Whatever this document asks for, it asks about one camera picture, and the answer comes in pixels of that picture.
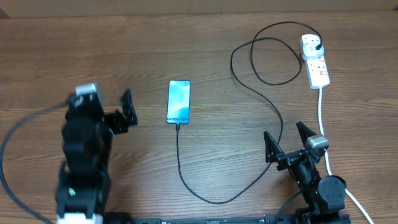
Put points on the white charger plug adapter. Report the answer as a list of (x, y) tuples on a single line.
[(310, 51)]

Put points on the white power strip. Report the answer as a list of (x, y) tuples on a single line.
[(317, 72)]

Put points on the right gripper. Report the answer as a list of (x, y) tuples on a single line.
[(273, 154)]

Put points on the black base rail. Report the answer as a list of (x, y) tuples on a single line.
[(126, 218)]

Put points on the Samsung Galaxy smartphone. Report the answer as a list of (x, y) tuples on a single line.
[(178, 105)]

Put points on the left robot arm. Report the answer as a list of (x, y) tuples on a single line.
[(84, 181)]

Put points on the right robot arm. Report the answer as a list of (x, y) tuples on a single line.
[(324, 196)]

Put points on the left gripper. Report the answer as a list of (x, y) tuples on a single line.
[(122, 125)]

